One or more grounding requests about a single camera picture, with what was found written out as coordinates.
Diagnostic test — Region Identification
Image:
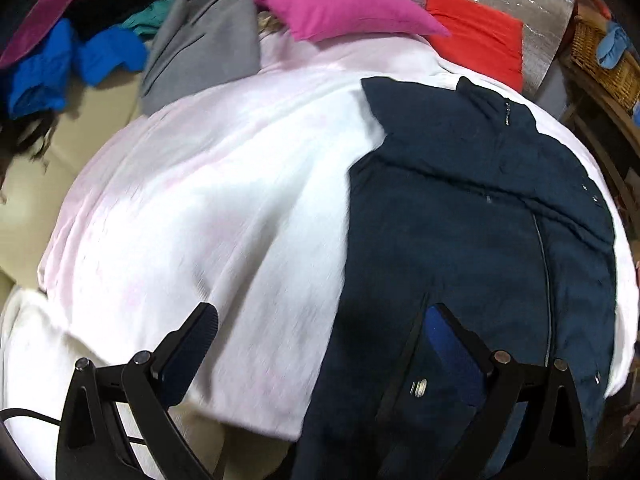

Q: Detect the navy blue zip jacket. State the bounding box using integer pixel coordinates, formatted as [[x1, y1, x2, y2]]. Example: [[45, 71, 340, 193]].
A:
[[292, 77, 617, 479]]

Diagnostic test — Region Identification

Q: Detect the white pink fleece blanket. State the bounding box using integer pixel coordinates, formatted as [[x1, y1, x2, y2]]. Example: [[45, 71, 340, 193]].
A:
[[1, 34, 639, 479]]

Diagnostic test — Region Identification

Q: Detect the wooden shelf unit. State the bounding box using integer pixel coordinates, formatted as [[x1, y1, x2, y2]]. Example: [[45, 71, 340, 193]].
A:
[[559, 52, 639, 240]]

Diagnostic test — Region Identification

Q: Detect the wicker basket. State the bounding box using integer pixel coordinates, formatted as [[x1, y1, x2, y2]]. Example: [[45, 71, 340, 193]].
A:
[[570, 16, 639, 113]]

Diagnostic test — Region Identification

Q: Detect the bright blue garment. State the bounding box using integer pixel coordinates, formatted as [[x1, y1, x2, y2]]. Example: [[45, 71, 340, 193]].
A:
[[1, 18, 148, 119]]

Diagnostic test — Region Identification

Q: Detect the light blue cloth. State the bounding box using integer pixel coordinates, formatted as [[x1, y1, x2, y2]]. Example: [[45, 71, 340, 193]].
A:
[[596, 21, 632, 70]]

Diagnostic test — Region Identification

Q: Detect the red orange pillow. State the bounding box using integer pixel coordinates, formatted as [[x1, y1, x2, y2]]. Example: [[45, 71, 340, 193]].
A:
[[425, 0, 524, 92]]

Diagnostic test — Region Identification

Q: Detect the grey garment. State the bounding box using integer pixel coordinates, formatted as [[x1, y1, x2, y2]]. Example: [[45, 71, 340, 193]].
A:
[[140, 0, 260, 116]]

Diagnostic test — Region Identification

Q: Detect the teal garment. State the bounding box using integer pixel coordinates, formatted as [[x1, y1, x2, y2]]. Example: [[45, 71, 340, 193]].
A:
[[120, 0, 174, 38]]

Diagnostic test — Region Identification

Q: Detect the magenta pillow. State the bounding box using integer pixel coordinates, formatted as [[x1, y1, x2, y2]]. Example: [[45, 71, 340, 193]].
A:
[[255, 0, 449, 42]]

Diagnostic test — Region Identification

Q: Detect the black cable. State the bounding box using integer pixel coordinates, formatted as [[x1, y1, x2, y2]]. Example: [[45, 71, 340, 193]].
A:
[[0, 407, 64, 428]]

